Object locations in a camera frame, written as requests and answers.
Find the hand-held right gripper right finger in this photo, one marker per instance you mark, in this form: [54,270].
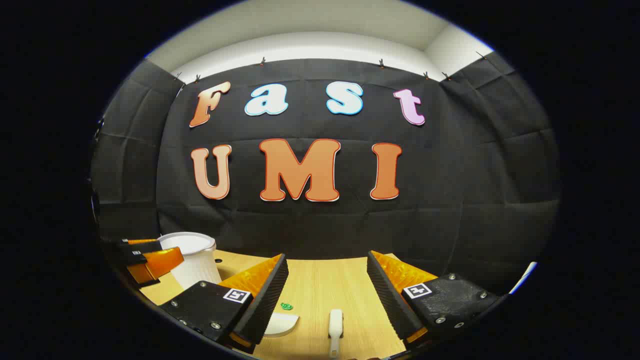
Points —
[387,300]

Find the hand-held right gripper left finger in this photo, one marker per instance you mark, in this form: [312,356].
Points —
[265,305]

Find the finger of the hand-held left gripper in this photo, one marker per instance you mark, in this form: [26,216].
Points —
[155,265]
[142,242]

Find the wooden desktop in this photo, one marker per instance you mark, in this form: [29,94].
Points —
[320,285]

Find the white ribbed garbage bin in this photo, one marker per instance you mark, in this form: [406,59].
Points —
[195,265]

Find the grey translucent dustpan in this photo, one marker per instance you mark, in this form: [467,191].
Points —
[282,324]

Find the green paper ball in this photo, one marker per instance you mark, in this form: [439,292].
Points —
[286,306]

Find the small white broom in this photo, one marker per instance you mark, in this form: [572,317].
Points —
[336,325]

